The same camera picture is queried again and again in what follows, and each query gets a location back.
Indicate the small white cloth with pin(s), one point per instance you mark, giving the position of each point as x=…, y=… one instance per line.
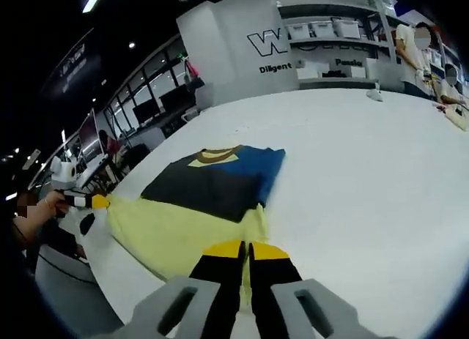
x=374, y=95

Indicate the group of white storage bins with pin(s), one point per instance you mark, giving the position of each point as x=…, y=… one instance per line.
x=322, y=28

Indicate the person's left hand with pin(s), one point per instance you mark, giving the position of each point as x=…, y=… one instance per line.
x=56, y=203

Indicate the pink hanging bag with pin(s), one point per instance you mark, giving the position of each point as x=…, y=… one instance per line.
x=192, y=73

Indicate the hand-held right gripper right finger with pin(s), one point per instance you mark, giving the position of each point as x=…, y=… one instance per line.
x=271, y=284

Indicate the yellow blue black garment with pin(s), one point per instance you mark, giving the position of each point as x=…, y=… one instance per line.
x=205, y=189

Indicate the grey mesh office chair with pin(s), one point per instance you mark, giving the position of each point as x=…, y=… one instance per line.
x=66, y=291

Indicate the grey metal shelf unit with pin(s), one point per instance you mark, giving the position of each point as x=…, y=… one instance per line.
x=384, y=31

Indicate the black hanging banner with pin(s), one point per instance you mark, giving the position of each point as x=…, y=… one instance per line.
x=73, y=60

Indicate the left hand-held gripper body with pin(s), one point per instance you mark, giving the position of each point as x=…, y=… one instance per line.
x=64, y=174

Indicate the black computer monitor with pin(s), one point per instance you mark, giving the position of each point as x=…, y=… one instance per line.
x=175, y=99
x=146, y=111

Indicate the cream cloth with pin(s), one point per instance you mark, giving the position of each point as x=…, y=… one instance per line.
x=456, y=117

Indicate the red clothing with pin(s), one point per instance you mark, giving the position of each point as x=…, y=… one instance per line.
x=110, y=145

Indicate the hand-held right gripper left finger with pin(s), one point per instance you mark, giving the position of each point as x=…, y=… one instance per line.
x=216, y=280

